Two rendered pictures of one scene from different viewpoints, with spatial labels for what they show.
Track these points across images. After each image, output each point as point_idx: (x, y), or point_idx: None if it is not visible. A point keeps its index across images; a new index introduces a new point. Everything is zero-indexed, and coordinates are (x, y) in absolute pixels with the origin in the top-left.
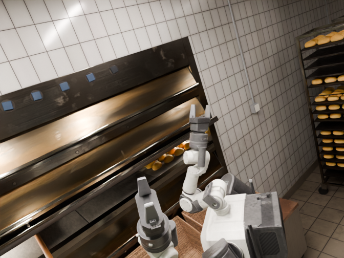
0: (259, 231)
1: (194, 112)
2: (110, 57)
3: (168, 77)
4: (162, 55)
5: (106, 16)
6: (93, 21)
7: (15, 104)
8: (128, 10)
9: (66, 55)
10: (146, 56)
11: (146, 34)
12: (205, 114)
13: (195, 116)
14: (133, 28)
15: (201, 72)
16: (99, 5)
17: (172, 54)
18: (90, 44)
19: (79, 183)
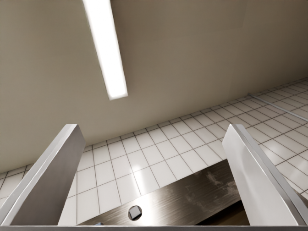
0: None
1: (31, 172)
2: (132, 196)
3: (238, 212)
4: (213, 179)
5: (133, 156)
6: (118, 163)
7: None
8: (158, 146)
9: (75, 203)
10: (186, 185)
11: (183, 161)
12: (255, 221)
13: (8, 220)
14: (164, 159)
15: (307, 194)
16: (127, 150)
17: (229, 175)
18: (108, 185)
19: None
